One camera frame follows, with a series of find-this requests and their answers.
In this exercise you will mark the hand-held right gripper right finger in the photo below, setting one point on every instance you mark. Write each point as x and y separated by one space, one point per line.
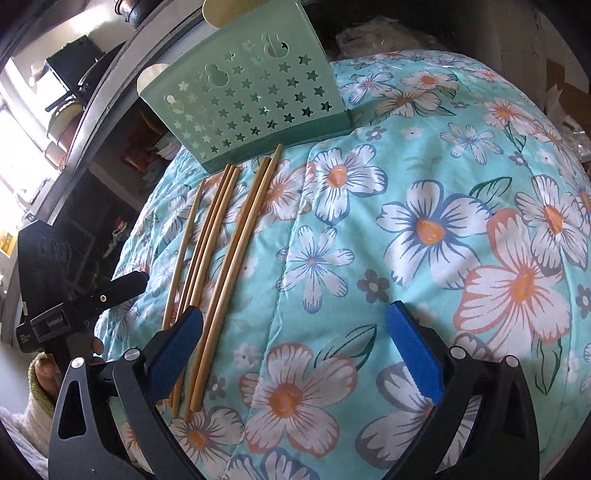
415 355

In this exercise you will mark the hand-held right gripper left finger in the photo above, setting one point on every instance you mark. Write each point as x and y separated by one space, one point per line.
178 350

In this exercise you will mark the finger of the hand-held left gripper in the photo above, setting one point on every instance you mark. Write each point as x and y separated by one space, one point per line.
111 293

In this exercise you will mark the green star-cutout utensil holder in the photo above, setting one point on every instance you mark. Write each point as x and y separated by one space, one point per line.
249 97

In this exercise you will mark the person's left forearm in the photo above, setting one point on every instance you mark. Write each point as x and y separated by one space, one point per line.
23 429

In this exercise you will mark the person's left hand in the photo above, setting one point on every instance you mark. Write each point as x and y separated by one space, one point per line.
48 381

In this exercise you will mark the turquoise floral quilt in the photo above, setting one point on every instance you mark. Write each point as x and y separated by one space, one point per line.
392 258

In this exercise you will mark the stacked enamel pots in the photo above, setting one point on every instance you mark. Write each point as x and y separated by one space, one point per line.
64 127

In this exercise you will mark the grey concrete kitchen counter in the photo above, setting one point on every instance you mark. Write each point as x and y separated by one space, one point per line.
92 106

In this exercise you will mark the black box appliance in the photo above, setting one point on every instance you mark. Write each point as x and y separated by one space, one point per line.
74 62

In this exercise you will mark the black cooking pot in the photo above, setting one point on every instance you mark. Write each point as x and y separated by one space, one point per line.
157 11

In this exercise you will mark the cardboard box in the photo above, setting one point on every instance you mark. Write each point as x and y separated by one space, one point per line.
570 87

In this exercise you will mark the clear plastic bags under counter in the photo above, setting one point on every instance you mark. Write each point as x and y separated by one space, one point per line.
374 37

